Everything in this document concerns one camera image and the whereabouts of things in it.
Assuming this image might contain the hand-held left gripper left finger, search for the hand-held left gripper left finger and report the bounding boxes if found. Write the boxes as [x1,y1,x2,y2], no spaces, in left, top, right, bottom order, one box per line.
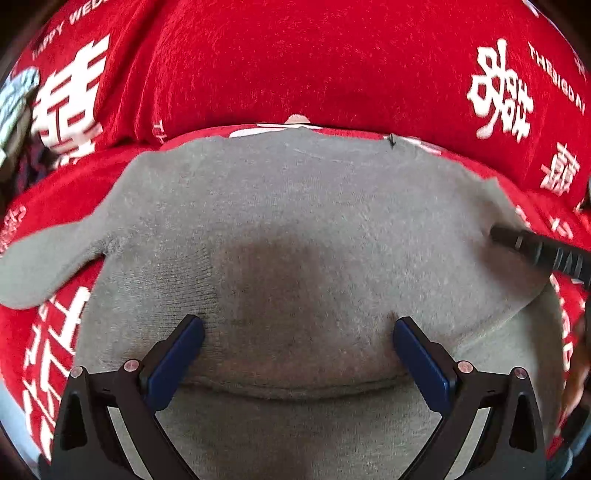
[39,314,206,480]

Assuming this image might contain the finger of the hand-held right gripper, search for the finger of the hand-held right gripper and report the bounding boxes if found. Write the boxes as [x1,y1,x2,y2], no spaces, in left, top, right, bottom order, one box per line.
[490,224,591,291]

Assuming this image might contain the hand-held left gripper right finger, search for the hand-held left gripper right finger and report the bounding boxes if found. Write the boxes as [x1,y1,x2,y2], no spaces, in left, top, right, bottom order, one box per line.
[392,316,549,480]

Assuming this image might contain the grey knit garment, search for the grey knit garment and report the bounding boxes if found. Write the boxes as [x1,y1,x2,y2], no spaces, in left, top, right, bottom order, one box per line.
[0,124,566,480]

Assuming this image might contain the dark plaid cloth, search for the dark plaid cloth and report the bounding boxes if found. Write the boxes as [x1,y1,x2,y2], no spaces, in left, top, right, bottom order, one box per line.
[16,134,54,195]

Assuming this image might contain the white crumpled cloth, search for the white crumpled cloth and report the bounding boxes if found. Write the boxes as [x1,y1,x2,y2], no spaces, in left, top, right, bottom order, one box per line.
[0,67,41,153]

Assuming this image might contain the red printed blanket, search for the red printed blanket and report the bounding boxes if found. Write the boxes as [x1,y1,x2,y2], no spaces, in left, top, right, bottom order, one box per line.
[0,0,591,467]

